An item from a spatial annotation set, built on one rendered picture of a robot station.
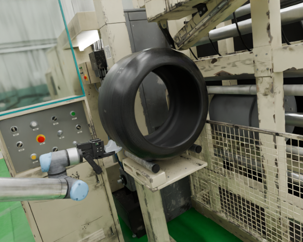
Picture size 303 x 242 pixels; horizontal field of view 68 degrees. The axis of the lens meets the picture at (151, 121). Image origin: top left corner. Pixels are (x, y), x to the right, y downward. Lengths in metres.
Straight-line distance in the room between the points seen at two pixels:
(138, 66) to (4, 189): 0.66
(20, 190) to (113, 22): 0.99
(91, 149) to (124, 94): 0.29
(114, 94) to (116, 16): 0.58
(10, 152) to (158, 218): 1.06
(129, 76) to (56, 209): 1.06
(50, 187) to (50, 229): 0.88
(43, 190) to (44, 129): 0.75
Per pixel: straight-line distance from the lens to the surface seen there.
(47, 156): 1.04
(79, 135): 1.62
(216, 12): 1.24
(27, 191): 0.87
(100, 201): 1.77
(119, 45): 1.40
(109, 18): 1.41
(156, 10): 1.41
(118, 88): 1.00
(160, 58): 1.07
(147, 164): 1.16
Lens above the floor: 1.40
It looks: 14 degrees down
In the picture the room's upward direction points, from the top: 11 degrees counter-clockwise
